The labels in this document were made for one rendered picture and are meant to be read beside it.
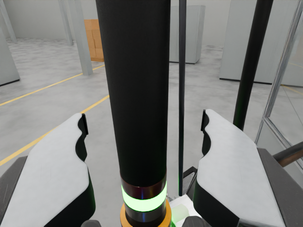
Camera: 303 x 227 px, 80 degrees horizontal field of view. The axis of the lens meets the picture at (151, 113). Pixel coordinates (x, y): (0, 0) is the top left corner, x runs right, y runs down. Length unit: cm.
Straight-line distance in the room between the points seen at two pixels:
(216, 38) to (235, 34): 679
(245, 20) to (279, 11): 68
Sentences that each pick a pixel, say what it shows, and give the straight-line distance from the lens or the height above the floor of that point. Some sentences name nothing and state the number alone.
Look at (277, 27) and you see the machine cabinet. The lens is 555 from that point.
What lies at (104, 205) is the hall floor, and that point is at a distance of 216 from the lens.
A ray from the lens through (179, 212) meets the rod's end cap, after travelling 20.
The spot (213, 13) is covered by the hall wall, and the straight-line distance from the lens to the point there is 1224.
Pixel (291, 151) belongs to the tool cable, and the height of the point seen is 156.
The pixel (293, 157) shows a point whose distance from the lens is 32.
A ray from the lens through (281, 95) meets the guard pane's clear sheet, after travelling 153.
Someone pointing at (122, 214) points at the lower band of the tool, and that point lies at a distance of 17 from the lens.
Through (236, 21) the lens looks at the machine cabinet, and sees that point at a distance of 550.
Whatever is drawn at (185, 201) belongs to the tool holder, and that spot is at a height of 155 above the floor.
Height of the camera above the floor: 172
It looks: 29 degrees down
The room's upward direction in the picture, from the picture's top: 1 degrees counter-clockwise
